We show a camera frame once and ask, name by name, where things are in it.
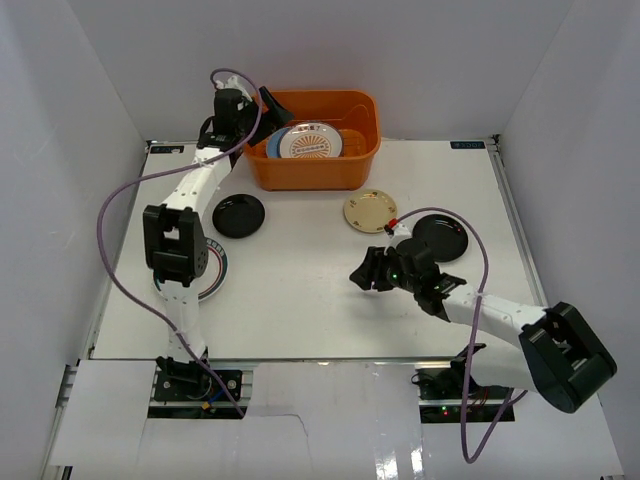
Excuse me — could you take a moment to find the green rimmed white plate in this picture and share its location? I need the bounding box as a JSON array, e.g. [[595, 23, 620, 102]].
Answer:
[[149, 242, 231, 304]]

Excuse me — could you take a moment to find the blue table label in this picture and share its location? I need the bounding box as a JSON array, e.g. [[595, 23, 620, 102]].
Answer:
[[149, 145, 184, 154], [450, 141, 486, 150]]

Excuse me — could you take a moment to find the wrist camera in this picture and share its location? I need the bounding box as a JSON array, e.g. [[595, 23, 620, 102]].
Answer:
[[215, 75, 253, 101], [384, 219, 412, 248]]

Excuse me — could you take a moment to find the orange plastic bin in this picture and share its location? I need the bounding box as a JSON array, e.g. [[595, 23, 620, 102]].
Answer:
[[244, 90, 381, 191]]

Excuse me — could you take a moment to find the left blue table label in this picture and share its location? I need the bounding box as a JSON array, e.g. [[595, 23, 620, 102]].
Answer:
[[149, 145, 184, 154]]

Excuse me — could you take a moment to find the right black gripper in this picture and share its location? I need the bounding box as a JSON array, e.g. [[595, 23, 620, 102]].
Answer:
[[349, 247, 420, 295]]

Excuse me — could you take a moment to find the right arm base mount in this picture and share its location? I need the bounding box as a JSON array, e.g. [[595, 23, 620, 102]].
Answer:
[[411, 368, 508, 425]]

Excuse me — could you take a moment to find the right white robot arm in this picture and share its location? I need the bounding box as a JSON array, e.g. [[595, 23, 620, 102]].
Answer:
[[349, 239, 617, 413]]

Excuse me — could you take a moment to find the right blue table label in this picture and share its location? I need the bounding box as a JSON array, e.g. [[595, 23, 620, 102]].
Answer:
[[450, 141, 486, 150]]

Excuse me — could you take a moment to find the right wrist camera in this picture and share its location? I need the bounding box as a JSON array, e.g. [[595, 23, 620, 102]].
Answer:
[[384, 219, 412, 248]]

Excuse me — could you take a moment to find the beige small plate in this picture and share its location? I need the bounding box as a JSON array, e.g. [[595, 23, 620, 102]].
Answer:
[[343, 189, 397, 234]]

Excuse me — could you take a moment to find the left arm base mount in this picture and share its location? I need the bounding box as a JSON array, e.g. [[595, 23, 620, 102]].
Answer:
[[152, 357, 243, 409]]

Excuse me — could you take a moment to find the black plate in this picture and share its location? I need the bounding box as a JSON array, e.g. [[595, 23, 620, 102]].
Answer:
[[412, 214, 469, 263], [212, 193, 266, 239]]

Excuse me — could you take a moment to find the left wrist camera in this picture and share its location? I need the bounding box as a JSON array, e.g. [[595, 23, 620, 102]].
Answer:
[[215, 75, 253, 101]]

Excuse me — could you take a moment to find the blue plate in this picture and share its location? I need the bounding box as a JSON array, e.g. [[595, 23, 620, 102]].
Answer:
[[266, 127, 290, 158]]

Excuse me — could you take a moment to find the sunburst pattern plate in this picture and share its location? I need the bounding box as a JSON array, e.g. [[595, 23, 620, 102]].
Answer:
[[278, 122, 344, 159]]

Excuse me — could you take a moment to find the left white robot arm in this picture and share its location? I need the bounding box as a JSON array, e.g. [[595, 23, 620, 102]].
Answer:
[[142, 86, 294, 362]]

